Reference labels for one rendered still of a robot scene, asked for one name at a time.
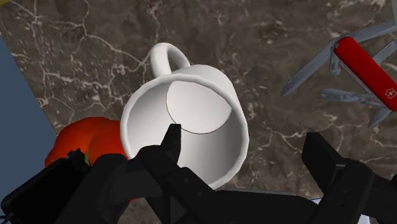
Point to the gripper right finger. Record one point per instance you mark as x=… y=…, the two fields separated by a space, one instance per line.
x=344 y=186

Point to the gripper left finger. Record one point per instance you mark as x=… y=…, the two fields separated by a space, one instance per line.
x=173 y=183

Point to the white mug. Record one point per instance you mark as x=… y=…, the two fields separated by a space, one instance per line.
x=198 y=105

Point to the red tomato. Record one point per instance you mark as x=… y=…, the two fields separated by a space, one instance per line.
x=93 y=136

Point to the red pocket knife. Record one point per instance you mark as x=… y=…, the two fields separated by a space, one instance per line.
x=363 y=68

